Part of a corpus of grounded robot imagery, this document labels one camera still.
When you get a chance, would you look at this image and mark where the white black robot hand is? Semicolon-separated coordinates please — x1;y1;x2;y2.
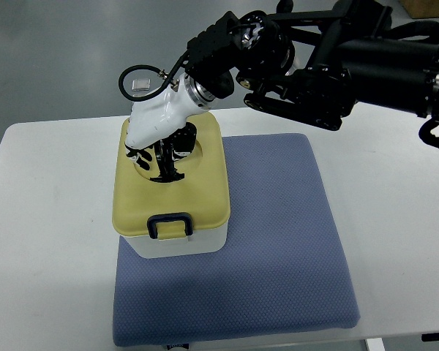
124;73;216;170

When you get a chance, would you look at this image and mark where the brown cardboard box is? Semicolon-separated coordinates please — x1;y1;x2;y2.
399;0;439;19

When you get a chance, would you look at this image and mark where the yellow storage box lid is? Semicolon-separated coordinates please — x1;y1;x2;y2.
112;113;230;242

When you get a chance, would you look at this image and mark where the front navy latch clip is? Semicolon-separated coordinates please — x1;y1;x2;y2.
146;212;193;239

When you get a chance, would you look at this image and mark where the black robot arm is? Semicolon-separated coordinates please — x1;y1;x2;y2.
159;1;439;148

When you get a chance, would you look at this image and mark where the black lid handle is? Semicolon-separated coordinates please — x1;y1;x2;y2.
150;140;184;183

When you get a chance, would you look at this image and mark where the blue textured cushion mat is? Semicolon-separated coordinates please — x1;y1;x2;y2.
113;133;360;347

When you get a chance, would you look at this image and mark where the white storage box base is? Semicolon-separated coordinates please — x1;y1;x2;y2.
123;221;228;259

